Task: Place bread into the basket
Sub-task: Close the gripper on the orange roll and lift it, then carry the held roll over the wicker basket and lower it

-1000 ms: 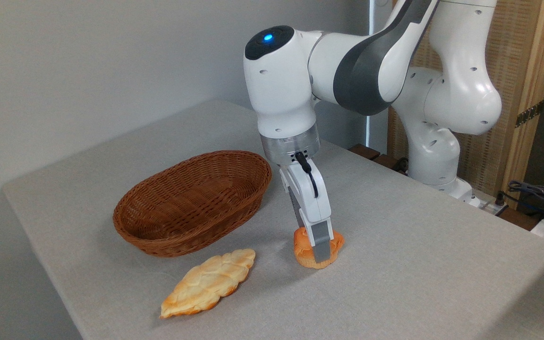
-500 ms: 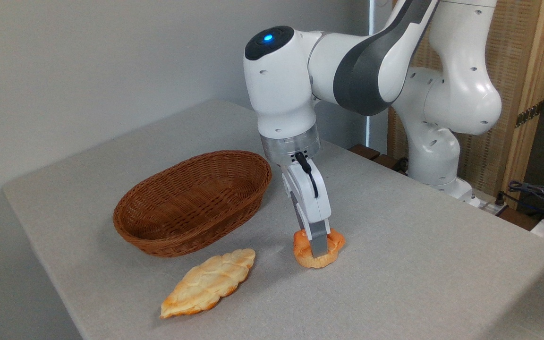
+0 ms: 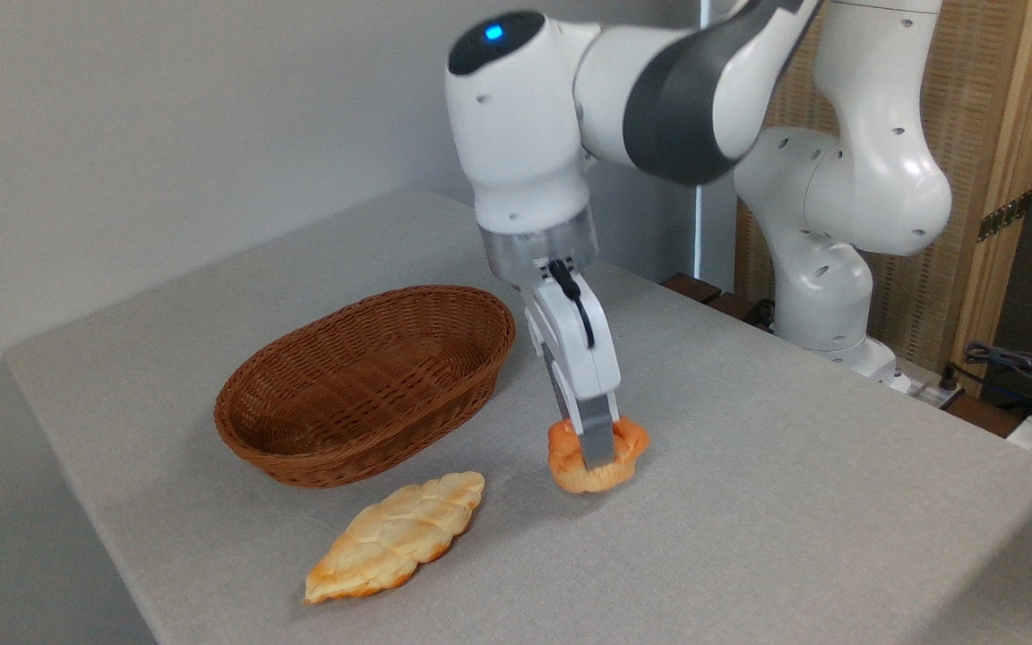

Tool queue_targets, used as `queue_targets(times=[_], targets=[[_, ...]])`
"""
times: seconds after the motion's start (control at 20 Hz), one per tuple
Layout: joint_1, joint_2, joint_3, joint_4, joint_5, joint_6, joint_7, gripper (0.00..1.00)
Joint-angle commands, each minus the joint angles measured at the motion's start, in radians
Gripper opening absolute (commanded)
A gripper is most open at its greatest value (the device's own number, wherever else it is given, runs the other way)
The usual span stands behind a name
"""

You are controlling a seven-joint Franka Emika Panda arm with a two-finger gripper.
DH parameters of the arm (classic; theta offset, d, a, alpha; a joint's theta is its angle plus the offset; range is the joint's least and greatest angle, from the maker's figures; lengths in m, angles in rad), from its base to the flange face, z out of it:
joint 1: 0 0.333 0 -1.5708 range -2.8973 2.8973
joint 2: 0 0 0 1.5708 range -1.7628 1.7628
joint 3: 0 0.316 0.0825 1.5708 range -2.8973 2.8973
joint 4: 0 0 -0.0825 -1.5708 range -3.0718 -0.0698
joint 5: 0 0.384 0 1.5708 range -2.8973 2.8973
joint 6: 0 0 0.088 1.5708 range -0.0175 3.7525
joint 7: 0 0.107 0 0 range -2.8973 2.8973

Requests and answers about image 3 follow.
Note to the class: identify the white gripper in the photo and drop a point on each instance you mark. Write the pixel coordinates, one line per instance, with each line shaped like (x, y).
(583, 358)

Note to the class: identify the long braided bread loaf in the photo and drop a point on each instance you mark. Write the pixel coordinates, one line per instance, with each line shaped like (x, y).
(395, 537)

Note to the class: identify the brass screen hinge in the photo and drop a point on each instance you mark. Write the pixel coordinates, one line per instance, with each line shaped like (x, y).
(1004, 217)

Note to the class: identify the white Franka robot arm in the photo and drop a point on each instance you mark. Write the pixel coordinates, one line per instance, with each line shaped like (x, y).
(525, 134)

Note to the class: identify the round orange bread bun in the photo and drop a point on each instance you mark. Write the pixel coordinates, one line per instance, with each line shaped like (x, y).
(570, 470)

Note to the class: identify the brown oval wicker basket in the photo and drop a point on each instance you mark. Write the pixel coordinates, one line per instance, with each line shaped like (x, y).
(346, 421)

